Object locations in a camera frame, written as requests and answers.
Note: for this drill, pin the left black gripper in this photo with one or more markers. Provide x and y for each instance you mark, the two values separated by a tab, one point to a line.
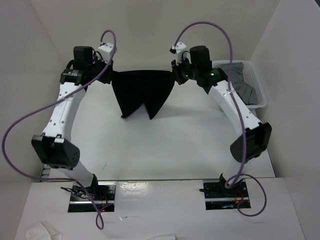
107	78

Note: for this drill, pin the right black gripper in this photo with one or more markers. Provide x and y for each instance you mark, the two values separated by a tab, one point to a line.
176	69

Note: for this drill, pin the black skirt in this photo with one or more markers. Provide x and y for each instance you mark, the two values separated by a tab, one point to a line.
135	88

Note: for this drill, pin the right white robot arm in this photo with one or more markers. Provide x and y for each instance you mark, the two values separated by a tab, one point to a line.
252	135

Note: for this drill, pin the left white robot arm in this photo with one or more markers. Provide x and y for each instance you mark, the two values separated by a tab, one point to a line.
54	146

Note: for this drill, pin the white plastic basket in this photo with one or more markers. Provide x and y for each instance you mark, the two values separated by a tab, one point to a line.
252	78

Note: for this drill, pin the grey skirt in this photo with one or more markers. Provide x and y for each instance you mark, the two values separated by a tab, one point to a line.
246	92

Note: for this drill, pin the crumpled white tissue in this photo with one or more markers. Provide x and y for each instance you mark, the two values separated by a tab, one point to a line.
43	231

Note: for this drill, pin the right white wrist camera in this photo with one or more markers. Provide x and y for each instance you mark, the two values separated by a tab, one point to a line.
178	50

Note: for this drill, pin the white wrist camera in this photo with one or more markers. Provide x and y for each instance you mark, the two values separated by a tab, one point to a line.
107	50
178	50

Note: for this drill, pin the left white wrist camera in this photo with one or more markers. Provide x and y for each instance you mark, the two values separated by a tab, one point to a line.
107	50

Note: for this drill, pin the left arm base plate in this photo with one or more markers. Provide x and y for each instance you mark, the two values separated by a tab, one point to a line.
104	198

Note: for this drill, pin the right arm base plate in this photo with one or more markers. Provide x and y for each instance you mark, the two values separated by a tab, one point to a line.
216	197

